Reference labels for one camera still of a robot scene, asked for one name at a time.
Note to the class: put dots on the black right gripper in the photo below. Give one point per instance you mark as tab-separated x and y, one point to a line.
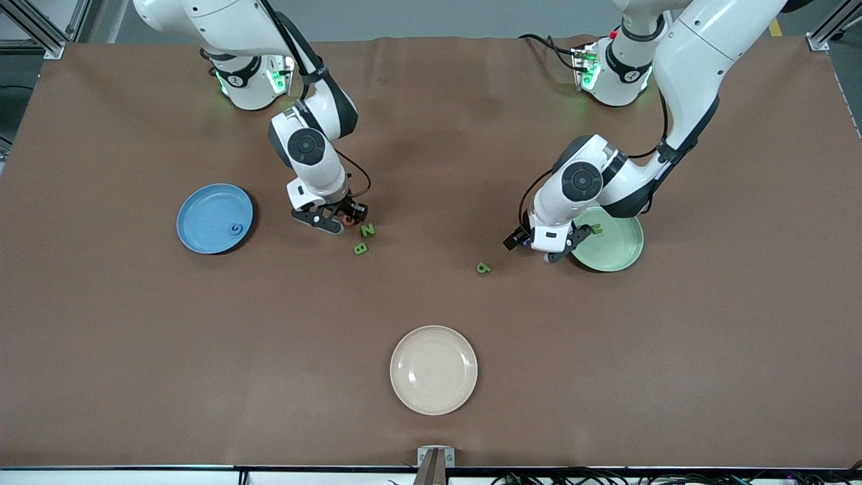
351	207

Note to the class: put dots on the green foam letter N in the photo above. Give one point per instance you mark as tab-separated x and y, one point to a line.
368	230

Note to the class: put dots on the green foam letter B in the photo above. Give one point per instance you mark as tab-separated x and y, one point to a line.
361	248

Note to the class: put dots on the blue foam letter G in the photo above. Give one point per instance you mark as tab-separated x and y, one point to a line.
231	229

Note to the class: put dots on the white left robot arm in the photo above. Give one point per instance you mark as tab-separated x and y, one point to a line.
693	60

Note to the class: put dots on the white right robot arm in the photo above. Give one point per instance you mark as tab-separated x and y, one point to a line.
222	20

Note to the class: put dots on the green plate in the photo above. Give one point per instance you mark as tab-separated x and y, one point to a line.
616	246

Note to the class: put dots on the blue plate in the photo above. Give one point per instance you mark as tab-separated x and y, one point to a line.
209	215

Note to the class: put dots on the beige plate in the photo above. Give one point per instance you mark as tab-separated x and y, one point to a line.
434	370

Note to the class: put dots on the brown table mat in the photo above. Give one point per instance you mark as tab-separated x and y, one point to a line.
431	155

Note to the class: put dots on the aluminium frame post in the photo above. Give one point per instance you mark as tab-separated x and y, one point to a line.
818	44
57	50

